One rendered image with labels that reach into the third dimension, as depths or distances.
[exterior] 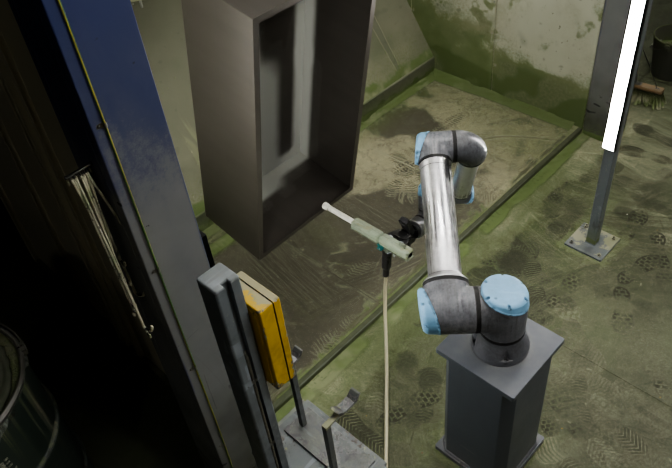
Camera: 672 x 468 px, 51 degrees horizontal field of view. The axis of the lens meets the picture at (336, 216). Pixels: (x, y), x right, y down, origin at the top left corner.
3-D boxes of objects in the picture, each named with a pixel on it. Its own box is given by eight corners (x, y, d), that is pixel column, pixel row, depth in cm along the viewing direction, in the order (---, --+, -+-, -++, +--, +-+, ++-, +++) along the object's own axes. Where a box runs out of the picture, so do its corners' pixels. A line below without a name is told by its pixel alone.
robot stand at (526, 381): (544, 440, 277) (565, 338, 234) (500, 496, 262) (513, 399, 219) (479, 397, 294) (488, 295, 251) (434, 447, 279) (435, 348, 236)
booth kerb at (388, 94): (97, 307, 346) (88, 290, 337) (95, 305, 347) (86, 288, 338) (434, 73, 480) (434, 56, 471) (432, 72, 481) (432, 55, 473)
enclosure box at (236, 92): (205, 215, 315) (177, -29, 224) (299, 151, 345) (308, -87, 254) (259, 260, 300) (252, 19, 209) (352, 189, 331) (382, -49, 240)
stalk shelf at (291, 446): (251, 454, 198) (250, 451, 197) (308, 401, 209) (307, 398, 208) (330, 526, 181) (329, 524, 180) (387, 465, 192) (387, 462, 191)
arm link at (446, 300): (478, 325, 214) (456, 120, 247) (420, 327, 215) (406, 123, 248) (473, 339, 227) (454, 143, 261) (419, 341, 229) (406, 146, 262)
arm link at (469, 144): (489, 122, 246) (471, 183, 311) (453, 124, 247) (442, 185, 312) (492, 153, 243) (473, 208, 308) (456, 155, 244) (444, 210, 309)
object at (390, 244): (411, 285, 298) (414, 245, 284) (404, 291, 296) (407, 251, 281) (328, 235, 324) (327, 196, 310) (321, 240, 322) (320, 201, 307)
